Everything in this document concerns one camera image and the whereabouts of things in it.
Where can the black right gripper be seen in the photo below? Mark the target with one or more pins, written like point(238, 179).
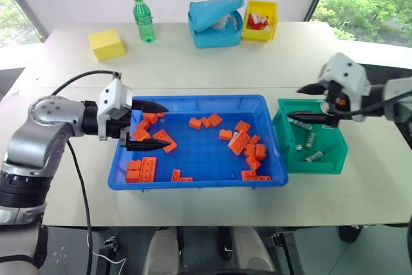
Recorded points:
point(335, 98)

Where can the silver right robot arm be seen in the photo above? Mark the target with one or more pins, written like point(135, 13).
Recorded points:
point(394, 94)

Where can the yellow foam block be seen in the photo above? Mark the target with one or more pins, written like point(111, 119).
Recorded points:
point(106, 45)

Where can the yellow plastic bin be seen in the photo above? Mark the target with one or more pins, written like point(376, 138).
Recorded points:
point(257, 36)

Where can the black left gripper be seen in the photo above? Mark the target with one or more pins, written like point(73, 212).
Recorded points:
point(118, 127)

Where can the thin orange toy brick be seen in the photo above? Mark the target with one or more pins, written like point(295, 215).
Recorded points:
point(264, 178)
point(186, 179)

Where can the white rounded robot leg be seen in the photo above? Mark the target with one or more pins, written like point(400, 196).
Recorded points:
point(161, 252)
point(251, 249)

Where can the red and white items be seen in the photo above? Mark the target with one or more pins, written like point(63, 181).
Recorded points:
point(257, 22)

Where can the white crumpled item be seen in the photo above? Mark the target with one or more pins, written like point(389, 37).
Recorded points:
point(228, 21)

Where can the white green battery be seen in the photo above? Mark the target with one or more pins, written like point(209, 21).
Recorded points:
point(299, 147)
point(313, 157)
point(301, 124)
point(311, 140)
point(234, 136)

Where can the green plastic bin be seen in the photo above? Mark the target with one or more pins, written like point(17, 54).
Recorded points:
point(322, 167)

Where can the green plastic bottle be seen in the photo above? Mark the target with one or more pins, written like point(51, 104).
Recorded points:
point(144, 17)

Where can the light blue box lid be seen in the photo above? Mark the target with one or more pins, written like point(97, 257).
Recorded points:
point(209, 12)

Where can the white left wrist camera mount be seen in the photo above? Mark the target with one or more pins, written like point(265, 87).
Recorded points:
point(112, 98)

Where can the black metal bracket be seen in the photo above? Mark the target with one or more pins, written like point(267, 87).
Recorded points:
point(284, 249)
point(107, 254)

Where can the black caster wheel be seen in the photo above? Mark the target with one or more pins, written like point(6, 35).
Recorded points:
point(349, 233)

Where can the blue plastic bin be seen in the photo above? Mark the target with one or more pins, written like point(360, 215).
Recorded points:
point(206, 156)

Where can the light blue storage box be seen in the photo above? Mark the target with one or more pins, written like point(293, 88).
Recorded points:
point(219, 38)

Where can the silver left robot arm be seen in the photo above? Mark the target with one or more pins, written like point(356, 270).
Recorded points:
point(38, 133)

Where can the flat orange toy brick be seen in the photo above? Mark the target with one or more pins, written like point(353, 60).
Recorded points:
point(171, 148)

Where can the large flat orange brick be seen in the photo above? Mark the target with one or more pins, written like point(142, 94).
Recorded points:
point(239, 142)
point(148, 169)

